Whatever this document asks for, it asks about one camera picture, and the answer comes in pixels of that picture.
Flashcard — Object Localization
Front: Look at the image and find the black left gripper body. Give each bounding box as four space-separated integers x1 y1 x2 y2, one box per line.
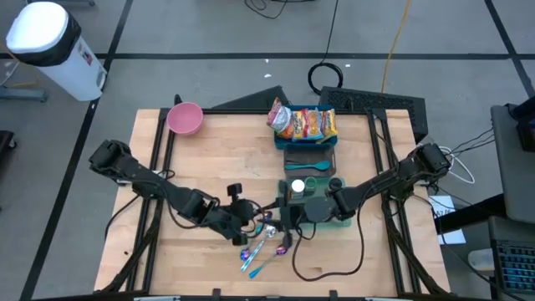
217 182 256 247

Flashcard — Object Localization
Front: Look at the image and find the dark desk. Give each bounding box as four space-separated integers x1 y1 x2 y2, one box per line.
487 215 535 301

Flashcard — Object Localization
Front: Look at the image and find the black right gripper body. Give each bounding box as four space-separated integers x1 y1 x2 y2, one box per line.
278 198 313 235

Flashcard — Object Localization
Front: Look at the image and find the backlit keyboard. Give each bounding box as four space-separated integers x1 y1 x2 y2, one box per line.
495 241 535 294

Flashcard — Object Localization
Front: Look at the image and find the orange ramen packet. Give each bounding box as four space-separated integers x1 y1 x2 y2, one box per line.
275 123 296 141

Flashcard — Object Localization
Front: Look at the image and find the silver spoon patterned handle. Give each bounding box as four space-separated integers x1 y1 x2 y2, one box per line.
240 223 279 273

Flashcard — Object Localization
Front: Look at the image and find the black cable bundle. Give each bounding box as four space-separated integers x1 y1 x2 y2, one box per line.
451 126 496 158

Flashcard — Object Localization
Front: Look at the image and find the grey stand foot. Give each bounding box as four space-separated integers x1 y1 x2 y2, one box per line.
0 85 49 104

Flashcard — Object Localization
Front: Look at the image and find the teal plastic spoon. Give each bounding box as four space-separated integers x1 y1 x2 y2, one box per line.
285 161 331 171

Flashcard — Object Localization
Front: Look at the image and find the black aluminium table frame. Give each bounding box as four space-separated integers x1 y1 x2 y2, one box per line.
99 94 451 301

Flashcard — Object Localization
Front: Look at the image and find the white round stool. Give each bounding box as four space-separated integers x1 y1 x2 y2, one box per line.
467 247 497 273

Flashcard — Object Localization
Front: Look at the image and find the white cable bundle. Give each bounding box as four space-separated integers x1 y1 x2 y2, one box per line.
438 144 477 185

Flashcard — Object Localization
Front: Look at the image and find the white paper sheet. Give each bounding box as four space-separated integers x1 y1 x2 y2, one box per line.
428 195 467 246

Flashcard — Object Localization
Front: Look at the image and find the yellow cable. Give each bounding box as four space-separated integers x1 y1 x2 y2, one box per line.
380 0 414 94

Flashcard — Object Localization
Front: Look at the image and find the red white ramen packet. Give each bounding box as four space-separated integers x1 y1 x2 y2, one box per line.
267 98 293 134

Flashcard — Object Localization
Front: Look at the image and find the pink bowl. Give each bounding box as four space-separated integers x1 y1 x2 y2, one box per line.
166 101 205 137

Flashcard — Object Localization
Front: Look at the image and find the black desk equipment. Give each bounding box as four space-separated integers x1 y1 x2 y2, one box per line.
504 95 535 153

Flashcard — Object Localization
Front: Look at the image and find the white trash bin black liner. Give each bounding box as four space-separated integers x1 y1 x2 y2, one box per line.
4 1 109 103

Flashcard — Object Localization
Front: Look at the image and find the blue plastic bin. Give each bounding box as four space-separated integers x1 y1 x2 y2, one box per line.
273 104 339 151

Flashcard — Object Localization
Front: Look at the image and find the purple spoon blue green handle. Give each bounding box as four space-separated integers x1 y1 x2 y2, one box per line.
248 242 290 280

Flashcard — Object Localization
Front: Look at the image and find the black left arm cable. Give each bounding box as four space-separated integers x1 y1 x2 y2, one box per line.
104 169 260 243

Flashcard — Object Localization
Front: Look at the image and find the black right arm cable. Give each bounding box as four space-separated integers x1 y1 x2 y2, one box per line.
291 196 367 282

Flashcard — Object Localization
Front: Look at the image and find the grey plastic bin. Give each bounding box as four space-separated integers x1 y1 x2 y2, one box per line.
283 145 338 180

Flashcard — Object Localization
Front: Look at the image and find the black coiled floor cable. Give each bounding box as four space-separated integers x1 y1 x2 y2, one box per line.
307 0 344 96

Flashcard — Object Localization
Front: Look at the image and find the small purple spoon teal handle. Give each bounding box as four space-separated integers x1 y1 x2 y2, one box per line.
238 227 262 261

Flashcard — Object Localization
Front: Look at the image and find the teal translucent plastic bin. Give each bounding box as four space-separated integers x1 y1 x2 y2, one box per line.
274 175 352 230

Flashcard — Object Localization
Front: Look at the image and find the black triangular panel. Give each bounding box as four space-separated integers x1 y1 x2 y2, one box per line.
211 85 291 111

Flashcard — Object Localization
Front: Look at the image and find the black desk foot bar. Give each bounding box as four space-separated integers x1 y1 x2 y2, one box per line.
434 193 507 235

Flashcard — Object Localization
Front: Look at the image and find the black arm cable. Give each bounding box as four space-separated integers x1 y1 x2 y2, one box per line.
104 169 260 243
291 196 367 282

